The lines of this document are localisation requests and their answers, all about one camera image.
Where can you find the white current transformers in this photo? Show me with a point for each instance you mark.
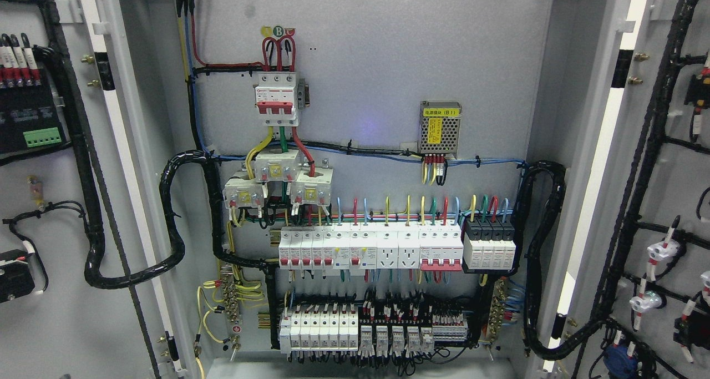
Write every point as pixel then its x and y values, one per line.
pixel 273 169

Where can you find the white socket breaker row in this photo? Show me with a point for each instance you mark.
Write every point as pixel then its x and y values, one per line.
pixel 372 246

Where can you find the metal mesh power supply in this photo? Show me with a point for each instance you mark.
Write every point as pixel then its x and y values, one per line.
pixel 440 124

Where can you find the main red white breaker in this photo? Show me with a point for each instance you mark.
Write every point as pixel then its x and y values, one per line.
pixel 278 99

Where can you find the black surge protector block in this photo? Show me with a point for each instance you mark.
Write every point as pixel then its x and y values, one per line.
pixel 489 248

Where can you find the black digital power meter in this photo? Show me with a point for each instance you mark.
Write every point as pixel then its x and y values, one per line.
pixel 32 116

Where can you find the white rotary selector switch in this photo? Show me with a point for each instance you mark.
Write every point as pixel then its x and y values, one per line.
pixel 16 278

